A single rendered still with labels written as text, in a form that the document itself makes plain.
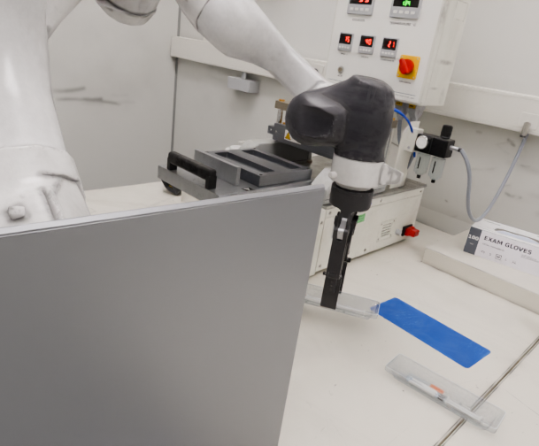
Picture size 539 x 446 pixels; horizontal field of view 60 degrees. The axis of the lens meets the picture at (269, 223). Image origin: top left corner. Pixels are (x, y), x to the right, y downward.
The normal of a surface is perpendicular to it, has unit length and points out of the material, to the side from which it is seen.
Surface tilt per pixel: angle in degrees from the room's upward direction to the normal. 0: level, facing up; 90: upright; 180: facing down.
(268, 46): 121
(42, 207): 46
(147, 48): 90
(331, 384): 0
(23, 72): 72
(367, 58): 90
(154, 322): 90
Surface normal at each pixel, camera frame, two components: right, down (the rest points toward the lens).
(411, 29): -0.72, 0.17
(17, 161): 0.45, -0.38
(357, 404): 0.13, -0.92
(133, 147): 0.69, 0.35
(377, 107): 0.09, 0.23
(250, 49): 0.46, 0.80
